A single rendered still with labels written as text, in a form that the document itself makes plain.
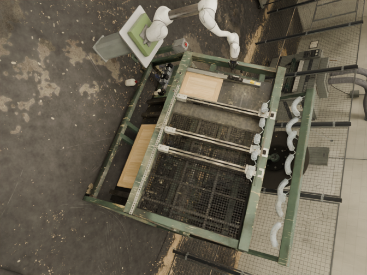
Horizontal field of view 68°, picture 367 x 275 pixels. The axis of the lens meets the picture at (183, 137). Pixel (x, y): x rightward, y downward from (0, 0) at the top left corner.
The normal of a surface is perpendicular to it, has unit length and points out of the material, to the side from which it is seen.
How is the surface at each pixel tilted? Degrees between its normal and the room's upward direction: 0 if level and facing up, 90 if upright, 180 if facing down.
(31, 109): 0
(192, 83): 60
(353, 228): 90
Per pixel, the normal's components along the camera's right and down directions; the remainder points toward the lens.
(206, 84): -0.07, -0.40
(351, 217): -0.49, -0.59
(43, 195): 0.79, 0.01
